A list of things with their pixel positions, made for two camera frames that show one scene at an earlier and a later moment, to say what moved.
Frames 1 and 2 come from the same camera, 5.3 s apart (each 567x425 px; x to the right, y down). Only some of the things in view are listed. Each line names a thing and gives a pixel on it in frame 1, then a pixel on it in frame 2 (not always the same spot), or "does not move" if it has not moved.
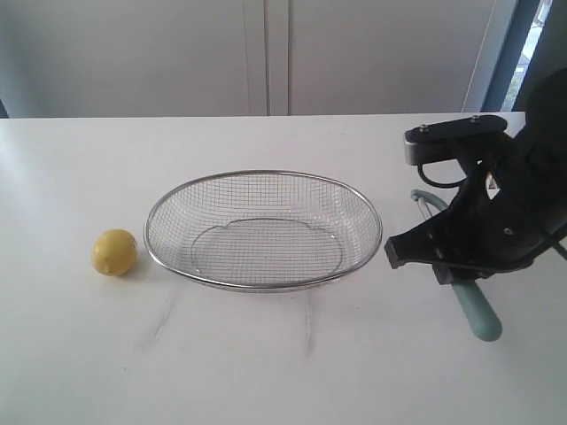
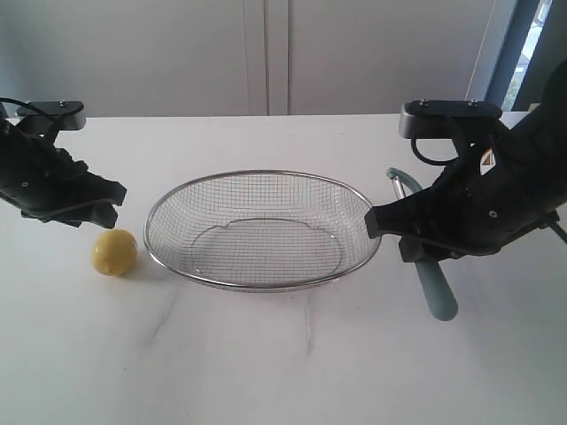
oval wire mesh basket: [263, 230] does not move
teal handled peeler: [472, 297] -> [438, 294]
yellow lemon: [114, 251] does not move
